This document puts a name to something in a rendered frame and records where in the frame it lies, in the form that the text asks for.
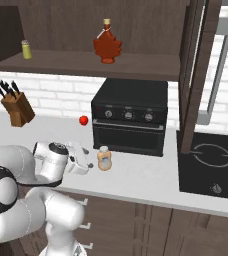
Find orange condiment bottle white cap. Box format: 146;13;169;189
97;145;113;172

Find dark wood drawer front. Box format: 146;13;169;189
57;191;138;256

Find grey hob knob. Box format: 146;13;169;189
211;183;223;195

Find wooden knife block black knives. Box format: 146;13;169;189
0;79;36;128

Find black hob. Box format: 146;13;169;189
176;130;228;201

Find yellow-green shaker grey cap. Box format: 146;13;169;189
21;39;33;61

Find dark wood base cabinet door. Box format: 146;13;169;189
145;203;228;256

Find red maple syrup bottle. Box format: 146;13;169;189
92;18;123;65

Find grey range hood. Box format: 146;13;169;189
197;16;228;126

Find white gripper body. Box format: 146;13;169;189
67;141;95;176

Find black toaster oven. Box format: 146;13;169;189
90;78;169;158

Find red apple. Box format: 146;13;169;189
78;115;90;127

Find dark wood cabinet shelf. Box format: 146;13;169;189
0;49;181;82

